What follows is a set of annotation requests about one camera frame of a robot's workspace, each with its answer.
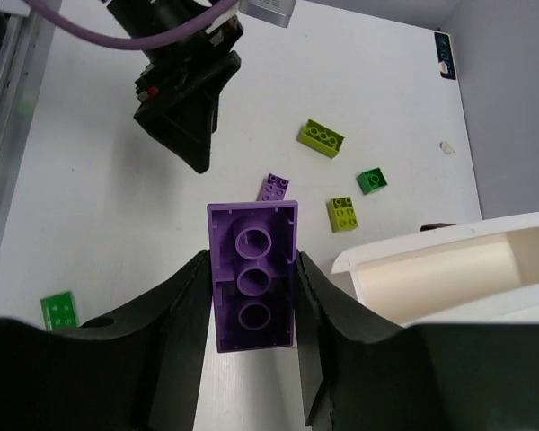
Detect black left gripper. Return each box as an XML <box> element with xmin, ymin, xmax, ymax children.
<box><xmin>107</xmin><ymin>1</ymin><xmax>243</xmax><ymax>173</ymax></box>

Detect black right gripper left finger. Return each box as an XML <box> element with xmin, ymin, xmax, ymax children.
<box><xmin>0</xmin><ymin>251</ymin><xmax>211</xmax><ymax>430</ymax></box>

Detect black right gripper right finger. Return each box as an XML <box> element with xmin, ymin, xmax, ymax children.
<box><xmin>295</xmin><ymin>253</ymin><xmax>539</xmax><ymax>430</ymax></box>

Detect small purple lego brick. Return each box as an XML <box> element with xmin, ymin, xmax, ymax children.
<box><xmin>258</xmin><ymin>172</ymin><xmax>289</xmax><ymax>201</ymax></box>

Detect purple 2x4 lego brick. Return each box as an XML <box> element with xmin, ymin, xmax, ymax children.
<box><xmin>207</xmin><ymin>200</ymin><xmax>298</xmax><ymax>353</ymax></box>

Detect green 2x3 lego brick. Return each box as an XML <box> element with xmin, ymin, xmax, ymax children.
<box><xmin>40</xmin><ymin>291</ymin><xmax>79</xmax><ymax>331</ymax></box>

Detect lime 2x4 lego brick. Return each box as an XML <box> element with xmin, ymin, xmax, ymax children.
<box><xmin>297</xmin><ymin>119</ymin><xmax>345</xmax><ymax>159</ymax></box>

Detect lime 2x2 lego brick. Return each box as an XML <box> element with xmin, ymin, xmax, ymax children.
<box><xmin>327</xmin><ymin>197</ymin><xmax>358</xmax><ymax>233</ymax></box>

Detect dark green 2x2 lego brick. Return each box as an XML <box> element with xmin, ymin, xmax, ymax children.
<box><xmin>357</xmin><ymin>167</ymin><xmax>387</xmax><ymax>195</ymax></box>

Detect small white plastic scrap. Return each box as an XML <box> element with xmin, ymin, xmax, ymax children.
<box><xmin>439</xmin><ymin>141</ymin><xmax>455</xmax><ymax>155</ymax></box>

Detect blue left corner label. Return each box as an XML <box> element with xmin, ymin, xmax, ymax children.
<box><xmin>434</xmin><ymin>31</ymin><xmax>456</xmax><ymax>80</ymax></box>

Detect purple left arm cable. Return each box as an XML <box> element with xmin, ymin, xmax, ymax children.
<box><xmin>24</xmin><ymin>0</ymin><xmax>242</xmax><ymax>50</ymax></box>

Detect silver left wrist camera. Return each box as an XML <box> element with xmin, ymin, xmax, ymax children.
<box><xmin>239</xmin><ymin>0</ymin><xmax>296</xmax><ymax>28</ymax></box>

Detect aluminium table frame rail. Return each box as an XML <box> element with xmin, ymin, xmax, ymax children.
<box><xmin>0</xmin><ymin>5</ymin><xmax>54</xmax><ymax>243</ymax></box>

